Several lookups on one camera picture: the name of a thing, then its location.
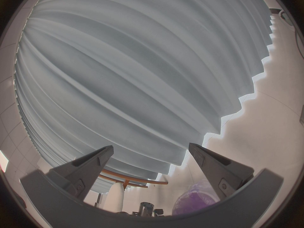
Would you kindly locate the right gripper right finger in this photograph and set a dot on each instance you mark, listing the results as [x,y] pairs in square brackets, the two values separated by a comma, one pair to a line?
[215,168]

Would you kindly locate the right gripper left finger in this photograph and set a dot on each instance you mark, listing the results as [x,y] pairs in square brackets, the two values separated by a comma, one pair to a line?
[82,172]

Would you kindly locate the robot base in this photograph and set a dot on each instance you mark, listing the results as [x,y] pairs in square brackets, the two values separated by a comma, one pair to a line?
[116,197]

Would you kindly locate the purple plastic bag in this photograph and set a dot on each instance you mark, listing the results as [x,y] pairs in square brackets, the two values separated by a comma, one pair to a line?
[194,199]

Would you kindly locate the pale grey curtain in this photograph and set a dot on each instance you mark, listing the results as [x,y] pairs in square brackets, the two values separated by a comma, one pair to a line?
[133,70]

